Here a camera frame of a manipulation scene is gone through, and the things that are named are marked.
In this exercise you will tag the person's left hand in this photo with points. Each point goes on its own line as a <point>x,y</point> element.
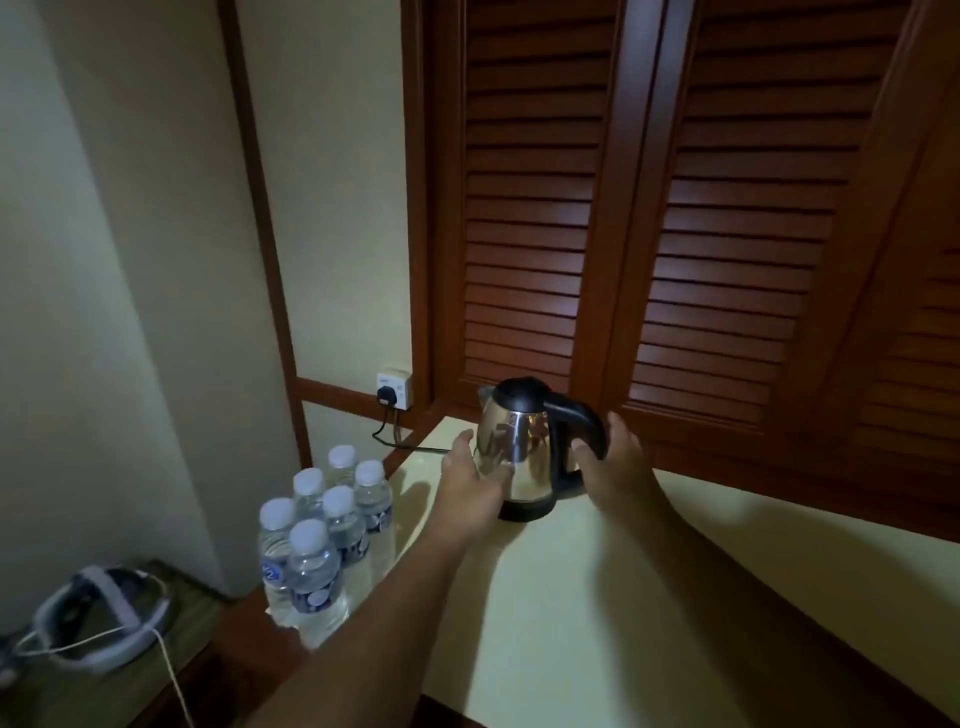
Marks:
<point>461,502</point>

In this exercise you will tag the person's right hand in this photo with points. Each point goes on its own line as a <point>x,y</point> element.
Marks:
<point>622,480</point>

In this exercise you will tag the person's left thumb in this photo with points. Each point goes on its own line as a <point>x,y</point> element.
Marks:
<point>498,475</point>

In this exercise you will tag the person's right thumb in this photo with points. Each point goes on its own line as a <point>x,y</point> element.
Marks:
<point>585,454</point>

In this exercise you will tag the person's left forearm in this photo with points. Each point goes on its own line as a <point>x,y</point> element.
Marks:
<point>375,637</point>

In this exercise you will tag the person's right forearm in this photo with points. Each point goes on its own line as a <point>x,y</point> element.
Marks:
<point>750,600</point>

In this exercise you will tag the black power plug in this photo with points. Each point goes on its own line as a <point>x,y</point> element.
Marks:
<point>387,395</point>

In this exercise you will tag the pack of clear water bottles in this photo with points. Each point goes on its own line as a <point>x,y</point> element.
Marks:
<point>322,547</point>

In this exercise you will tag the narrow brown louvered wooden door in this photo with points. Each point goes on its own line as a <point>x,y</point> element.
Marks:
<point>525,210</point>

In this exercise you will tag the wide brown louvered wooden door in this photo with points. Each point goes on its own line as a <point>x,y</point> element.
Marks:
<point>742,225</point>

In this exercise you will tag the dark wooden side table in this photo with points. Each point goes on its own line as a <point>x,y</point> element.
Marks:
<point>217,660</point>

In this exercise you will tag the white grey headset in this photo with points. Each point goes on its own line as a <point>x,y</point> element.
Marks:
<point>97,622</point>

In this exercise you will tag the white wall socket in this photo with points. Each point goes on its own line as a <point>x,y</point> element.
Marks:
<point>397,384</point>

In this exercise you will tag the brown wooden wall trim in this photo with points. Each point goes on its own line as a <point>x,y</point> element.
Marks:
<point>262,225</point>

